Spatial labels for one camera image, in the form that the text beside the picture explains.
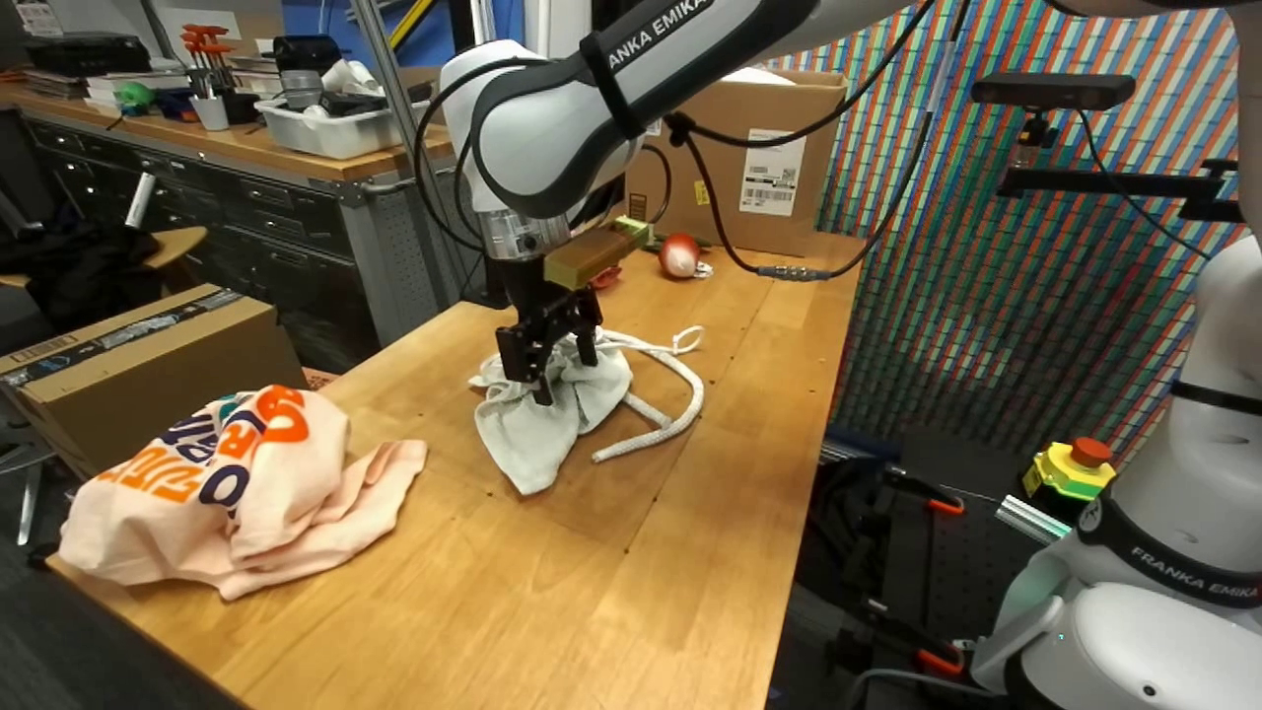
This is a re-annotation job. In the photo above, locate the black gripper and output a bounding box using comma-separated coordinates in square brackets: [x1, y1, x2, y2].
[495, 262, 605, 405]

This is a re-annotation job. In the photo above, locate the grey white towel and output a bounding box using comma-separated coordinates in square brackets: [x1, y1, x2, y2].
[470, 338, 635, 498]

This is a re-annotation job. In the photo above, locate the white rope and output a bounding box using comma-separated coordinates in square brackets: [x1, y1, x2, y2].
[577, 318, 709, 464]

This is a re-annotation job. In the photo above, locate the red white plush toy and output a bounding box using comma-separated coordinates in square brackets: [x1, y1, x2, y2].
[659, 234, 716, 281]

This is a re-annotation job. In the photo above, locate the peach printed shirt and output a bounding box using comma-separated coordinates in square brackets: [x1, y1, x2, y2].
[61, 388, 428, 602]

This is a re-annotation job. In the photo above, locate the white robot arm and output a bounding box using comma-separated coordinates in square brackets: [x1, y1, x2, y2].
[436, 0, 1262, 710]

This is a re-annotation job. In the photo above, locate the cardboard box on table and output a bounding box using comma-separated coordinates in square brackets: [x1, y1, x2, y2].
[622, 66, 846, 256]

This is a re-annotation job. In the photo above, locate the wooden workbench with drawers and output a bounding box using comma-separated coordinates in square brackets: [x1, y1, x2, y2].
[0, 84, 480, 371]

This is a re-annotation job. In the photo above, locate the white plastic bin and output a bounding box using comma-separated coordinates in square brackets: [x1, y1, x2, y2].
[257, 104, 404, 158]

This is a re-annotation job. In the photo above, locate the cardboard box on floor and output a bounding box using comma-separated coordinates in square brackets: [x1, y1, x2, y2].
[0, 284, 303, 476]

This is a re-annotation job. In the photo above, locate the yellow red emergency stop button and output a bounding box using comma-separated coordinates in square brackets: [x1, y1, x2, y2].
[1022, 439, 1115, 502]

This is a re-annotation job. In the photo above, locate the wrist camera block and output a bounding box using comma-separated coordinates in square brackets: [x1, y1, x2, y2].
[546, 217, 656, 292]

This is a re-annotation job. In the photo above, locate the black camera on stand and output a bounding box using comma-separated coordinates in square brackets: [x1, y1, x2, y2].
[972, 71, 1244, 219]

